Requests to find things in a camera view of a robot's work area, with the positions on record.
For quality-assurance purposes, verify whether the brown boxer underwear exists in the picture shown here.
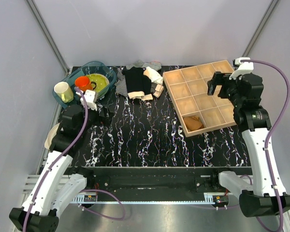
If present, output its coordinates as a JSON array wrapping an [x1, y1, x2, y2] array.
[[183, 116, 204, 131]]

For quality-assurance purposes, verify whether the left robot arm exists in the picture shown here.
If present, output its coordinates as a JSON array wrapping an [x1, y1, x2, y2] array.
[[9, 104, 114, 232]]

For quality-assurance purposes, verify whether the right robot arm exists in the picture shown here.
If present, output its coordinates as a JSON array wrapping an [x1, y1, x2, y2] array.
[[207, 72, 290, 218]]

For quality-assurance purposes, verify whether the striped grey underwear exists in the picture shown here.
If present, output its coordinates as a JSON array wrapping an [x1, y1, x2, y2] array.
[[115, 60, 162, 97]]

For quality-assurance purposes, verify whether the cream white underwear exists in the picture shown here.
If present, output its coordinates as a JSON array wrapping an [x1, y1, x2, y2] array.
[[143, 67, 163, 85]]

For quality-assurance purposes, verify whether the yellow-green dotted plate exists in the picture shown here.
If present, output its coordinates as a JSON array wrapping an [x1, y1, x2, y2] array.
[[86, 73, 109, 99]]

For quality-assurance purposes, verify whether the wooden compartment tray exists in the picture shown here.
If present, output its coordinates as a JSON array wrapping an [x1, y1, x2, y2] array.
[[163, 60, 235, 137]]

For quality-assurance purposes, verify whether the orange mug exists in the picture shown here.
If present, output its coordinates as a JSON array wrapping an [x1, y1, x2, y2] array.
[[74, 76, 97, 92]]

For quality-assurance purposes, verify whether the cream yellow mug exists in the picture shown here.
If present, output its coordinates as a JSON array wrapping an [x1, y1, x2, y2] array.
[[54, 82, 74, 103]]

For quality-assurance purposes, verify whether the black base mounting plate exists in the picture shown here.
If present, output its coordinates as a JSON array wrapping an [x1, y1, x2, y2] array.
[[64, 166, 232, 203]]

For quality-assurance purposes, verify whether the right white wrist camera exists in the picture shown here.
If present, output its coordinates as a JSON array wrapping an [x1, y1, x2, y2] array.
[[229, 57, 254, 80]]

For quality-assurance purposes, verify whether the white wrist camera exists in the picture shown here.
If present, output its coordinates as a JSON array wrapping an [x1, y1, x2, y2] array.
[[74, 87, 98, 111], [229, 57, 254, 80]]

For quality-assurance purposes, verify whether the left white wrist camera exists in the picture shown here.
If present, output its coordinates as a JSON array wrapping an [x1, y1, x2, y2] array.
[[74, 87, 98, 111]]

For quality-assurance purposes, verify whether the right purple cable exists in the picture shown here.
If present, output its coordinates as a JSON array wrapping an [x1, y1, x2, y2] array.
[[239, 59, 290, 232]]

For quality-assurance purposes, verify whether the purple cable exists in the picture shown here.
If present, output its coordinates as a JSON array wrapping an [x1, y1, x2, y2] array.
[[239, 59, 290, 232], [21, 86, 126, 232]]

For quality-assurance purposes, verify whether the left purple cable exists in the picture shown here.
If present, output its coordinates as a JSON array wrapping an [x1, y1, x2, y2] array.
[[21, 86, 126, 232]]

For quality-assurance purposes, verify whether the aluminium front rail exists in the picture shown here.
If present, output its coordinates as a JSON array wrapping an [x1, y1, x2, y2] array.
[[23, 175, 287, 206]]

